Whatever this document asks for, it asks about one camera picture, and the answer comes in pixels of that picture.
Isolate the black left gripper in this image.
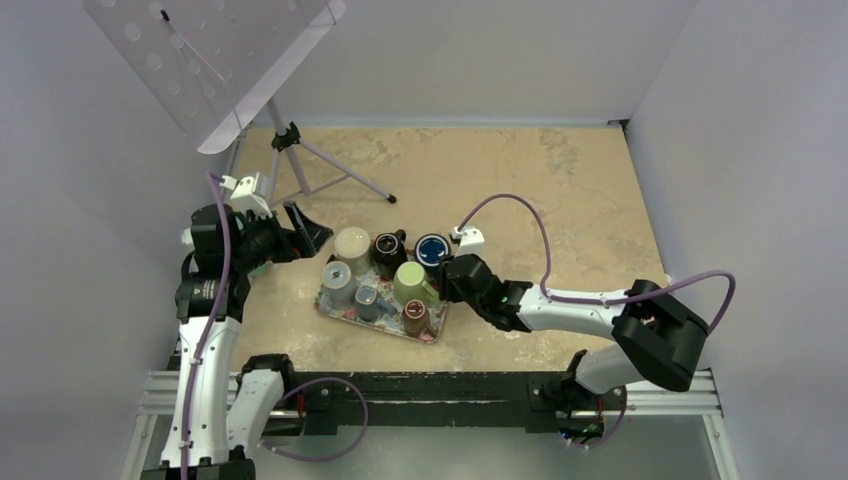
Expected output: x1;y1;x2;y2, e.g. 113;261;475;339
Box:
230;200;331;273

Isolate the dark blue mug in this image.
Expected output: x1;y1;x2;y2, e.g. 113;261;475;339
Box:
413;233;452;279

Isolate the light green mug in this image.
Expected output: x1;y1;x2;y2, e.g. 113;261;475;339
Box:
393;261;439;307

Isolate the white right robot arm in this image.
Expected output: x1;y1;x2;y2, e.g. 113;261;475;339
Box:
439;254;709;407

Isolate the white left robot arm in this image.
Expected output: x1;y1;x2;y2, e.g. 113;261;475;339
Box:
140;201;333;479

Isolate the cream white mug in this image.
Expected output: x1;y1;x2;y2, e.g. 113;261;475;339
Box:
334;226;371;276

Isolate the light grey mug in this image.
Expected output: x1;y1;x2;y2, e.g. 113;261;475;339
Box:
321;260;359;310

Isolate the small brown mug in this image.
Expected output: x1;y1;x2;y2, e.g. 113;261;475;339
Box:
402;299;436;341

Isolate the black glossy mug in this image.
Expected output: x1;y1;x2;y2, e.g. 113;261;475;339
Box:
370;229;408;280

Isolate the small blue-grey mug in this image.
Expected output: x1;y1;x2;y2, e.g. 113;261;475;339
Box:
354;285;398;323

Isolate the floral serving tray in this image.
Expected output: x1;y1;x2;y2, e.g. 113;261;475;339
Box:
314;256;449;343

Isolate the white music stand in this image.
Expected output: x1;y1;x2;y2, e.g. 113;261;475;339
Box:
83;0;397;204

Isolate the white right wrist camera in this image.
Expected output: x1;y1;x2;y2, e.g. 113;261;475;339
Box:
450;226;485;257

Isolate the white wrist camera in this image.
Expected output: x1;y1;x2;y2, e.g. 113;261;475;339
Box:
219;172;273;219
450;226;485;257

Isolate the teal handle tool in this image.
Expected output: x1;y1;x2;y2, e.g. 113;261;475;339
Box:
249;262;269;279

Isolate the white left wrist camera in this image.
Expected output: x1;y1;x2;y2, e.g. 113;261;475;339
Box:
219;172;273;219

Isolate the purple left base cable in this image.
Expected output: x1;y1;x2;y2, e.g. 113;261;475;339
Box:
261;376;370;464

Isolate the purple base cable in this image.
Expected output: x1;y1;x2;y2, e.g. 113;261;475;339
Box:
561;387;629;452
261;376;370;464

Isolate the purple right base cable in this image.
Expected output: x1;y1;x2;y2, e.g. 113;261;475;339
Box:
561;387;629;452

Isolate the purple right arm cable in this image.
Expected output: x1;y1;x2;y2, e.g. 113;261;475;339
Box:
457;193;737;334

